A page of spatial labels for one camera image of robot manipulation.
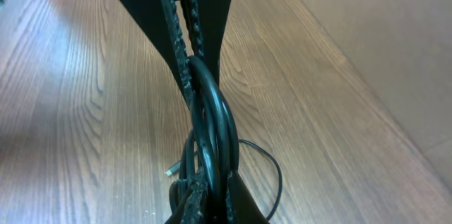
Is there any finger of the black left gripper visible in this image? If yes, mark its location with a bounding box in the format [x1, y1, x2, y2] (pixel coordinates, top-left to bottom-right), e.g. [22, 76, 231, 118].
[188, 0, 231, 82]
[120, 0, 193, 105]

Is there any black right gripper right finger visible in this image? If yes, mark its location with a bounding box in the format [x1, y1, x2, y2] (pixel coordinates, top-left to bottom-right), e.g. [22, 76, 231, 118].
[226, 170, 269, 224]

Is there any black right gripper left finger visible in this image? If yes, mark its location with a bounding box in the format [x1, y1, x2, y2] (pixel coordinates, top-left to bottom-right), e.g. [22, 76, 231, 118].
[165, 168, 208, 224]

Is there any black USB cable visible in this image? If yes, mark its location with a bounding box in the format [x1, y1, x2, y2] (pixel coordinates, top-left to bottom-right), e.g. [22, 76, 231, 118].
[165, 55, 283, 222]

